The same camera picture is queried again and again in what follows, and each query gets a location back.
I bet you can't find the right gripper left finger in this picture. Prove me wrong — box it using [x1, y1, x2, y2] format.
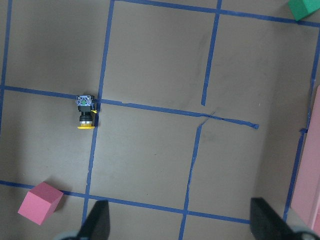
[56, 200, 111, 240]

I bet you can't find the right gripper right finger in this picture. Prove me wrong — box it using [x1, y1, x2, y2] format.
[249, 197, 320, 240]

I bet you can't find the yellow push button switch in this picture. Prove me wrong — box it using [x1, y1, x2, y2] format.
[76, 95, 97, 130]

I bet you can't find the pink plastic bin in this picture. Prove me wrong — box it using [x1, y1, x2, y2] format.
[291, 88, 320, 234]

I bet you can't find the pink cube centre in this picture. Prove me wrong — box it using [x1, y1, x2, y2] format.
[17, 182, 64, 226]

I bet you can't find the green cube near bin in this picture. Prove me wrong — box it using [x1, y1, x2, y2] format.
[288, 0, 320, 21]

